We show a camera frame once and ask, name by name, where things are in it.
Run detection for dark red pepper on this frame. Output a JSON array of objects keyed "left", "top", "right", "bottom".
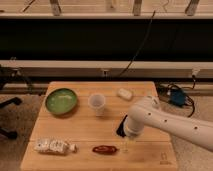
[{"left": 92, "top": 145, "right": 118, "bottom": 155}]

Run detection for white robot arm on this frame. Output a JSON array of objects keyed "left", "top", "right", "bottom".
[{"left": 123, "top": 96, "right": 213, "bottom": 152}]

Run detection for green ceramic bowl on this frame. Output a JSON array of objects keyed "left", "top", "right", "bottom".
[{"left": 45, "top": 88, "right": 78, "bottom": 116}]

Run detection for black rectangular phone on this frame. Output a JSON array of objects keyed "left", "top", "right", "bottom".
[{"left": 116, "top": 115, "right": 128, "bottom": 138}]

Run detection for white soap bar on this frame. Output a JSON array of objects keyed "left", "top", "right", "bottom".
[{"left": 117, "top": 88, "right": 133, "bottom": 101}]

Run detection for blue power box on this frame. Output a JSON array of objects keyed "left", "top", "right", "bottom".
[{"left": 170, "top": 90, "right": 186, "bottom": 107}]

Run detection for black office chair base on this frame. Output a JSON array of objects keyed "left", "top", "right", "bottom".
[{"left": 0, "top": 96, "right": 24, "bottom": 141}]

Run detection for black floor cable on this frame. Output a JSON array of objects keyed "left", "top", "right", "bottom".
[{"left": 156, "top": 75, "right": 197, "bottom": 118}]

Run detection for black hanging cable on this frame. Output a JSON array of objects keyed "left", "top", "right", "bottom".
[{"left": 117, "top": 9, "right": 157, "bottom": 78}]

